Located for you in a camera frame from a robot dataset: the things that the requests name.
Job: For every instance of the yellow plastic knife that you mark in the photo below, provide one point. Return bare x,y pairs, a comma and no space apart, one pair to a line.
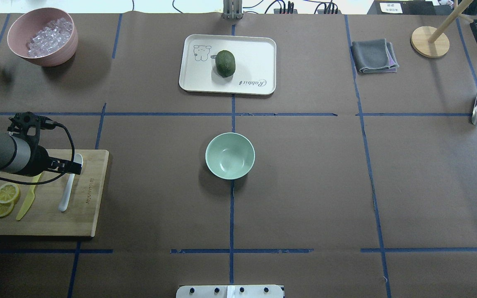
29,198

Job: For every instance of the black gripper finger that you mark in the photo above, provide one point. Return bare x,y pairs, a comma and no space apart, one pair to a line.
73,167

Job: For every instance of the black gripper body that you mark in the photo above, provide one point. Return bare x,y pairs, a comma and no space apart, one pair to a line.
38,161

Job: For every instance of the black power box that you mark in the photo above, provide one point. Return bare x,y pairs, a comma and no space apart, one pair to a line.
405,7

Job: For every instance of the yellow lemon slice upper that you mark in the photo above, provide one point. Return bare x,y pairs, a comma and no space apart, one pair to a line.
9,192

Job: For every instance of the green lime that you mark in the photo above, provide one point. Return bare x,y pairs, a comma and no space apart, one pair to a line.
225,63

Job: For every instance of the grey folded cloth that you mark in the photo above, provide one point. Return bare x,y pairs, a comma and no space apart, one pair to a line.
374,56

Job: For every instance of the mint green bowl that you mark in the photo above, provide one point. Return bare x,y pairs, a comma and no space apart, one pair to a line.
230,156

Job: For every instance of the yellow lemon slice lower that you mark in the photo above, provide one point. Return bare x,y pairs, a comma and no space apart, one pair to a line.
6,208

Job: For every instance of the aluminium frame post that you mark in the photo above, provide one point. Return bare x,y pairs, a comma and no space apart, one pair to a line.
232,9

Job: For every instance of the wooden mug tree stand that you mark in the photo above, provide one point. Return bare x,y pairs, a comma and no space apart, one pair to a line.
432,42

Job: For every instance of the pink bowl of ice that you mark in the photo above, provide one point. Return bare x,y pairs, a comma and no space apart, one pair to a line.
46,37

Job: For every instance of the cream rabbit tray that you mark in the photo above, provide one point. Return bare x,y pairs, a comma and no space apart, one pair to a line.
255,58

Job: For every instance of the bamboo cutting board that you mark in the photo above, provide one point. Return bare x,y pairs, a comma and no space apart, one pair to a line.
80,217

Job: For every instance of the white plastic spoon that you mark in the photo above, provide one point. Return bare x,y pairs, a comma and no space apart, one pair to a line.
63,205

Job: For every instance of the yellow lemon slice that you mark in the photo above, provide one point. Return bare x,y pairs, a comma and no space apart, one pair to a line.
6,208
9,192

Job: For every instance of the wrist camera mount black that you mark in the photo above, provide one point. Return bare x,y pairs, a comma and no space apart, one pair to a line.
27,127

